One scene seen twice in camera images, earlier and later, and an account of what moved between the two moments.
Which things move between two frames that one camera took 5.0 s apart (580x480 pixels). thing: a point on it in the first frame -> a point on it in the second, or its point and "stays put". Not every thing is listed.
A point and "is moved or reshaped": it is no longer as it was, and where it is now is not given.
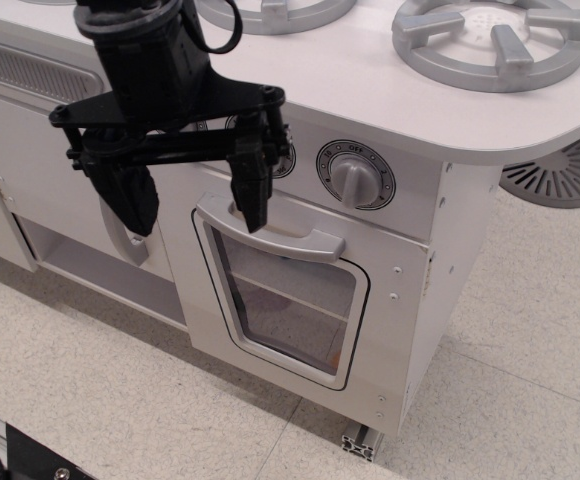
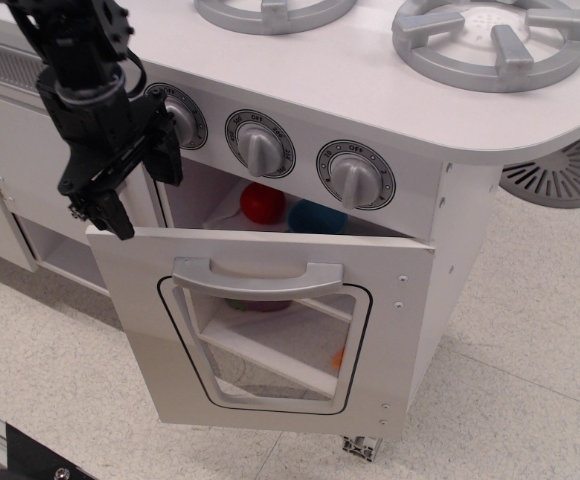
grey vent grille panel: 58,80 stays put
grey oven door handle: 293,231 -> 197,274
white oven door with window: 315,303 is moved or reshaped
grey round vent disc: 575,177 stays put
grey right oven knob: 356,174 stays put
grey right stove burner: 492,45 stays put
